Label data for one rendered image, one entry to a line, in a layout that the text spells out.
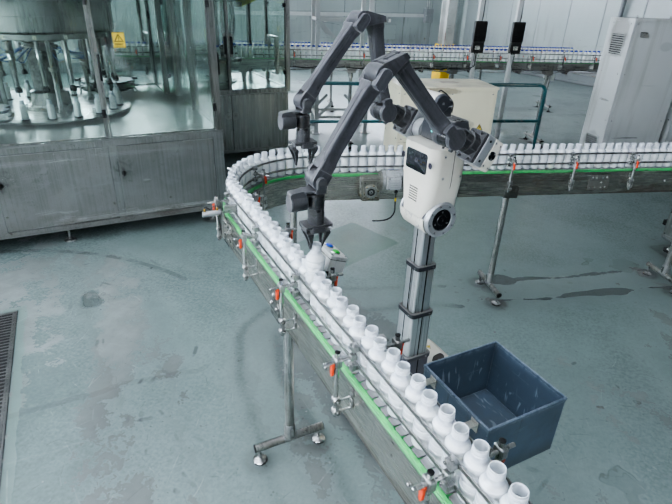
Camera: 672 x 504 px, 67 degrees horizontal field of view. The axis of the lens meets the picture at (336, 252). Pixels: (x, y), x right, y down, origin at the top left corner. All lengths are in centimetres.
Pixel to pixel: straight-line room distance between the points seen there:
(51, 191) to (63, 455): 248
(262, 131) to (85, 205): 294
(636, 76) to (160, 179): 565
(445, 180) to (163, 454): 186
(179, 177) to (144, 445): 268
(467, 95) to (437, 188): 381
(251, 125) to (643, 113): 499
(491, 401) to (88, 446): 195
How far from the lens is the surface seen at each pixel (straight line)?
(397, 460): 145
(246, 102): 684
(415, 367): 262
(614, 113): 739
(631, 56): 731
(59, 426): 309
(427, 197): 211
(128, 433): 292
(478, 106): 593
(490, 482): 119
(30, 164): 472
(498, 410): 195
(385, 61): 165
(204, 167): 485
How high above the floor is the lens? 202
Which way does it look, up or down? 27 degrees down
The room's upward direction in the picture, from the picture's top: 2 degrees clockwise
